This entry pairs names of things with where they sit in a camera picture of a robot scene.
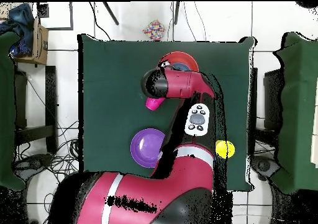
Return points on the green cloth covered table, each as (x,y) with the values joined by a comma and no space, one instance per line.
(298,109)
(7,109)

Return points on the yellow plastic cup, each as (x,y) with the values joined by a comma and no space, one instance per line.
(224,149)

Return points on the black stool frame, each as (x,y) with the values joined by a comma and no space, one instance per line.
(51,124)
(272,97)

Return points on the dark green tablecloth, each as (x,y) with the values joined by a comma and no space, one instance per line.
(111,85)

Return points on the black rectangular frame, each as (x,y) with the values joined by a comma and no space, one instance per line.
(71,15)

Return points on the black pedestal foot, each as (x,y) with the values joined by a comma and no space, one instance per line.
(34,162)
(264,165)

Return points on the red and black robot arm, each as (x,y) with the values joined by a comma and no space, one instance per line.
(174,189)

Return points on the cardboard box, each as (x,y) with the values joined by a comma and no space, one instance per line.
(39,47)

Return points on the small light blue bowl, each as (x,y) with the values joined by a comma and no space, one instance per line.
(180,66)

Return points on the blue cloth bundle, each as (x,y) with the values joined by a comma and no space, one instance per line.
(21,18)

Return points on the black tripod leg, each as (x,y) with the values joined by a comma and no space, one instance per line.
(110,13)
(176,13)

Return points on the wide orange-red bowl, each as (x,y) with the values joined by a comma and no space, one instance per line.
(191,60)

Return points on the pink plastic cup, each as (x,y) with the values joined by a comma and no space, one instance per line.
(152,103)

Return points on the purple plastic bowl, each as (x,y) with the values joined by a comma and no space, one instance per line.
(145,148)

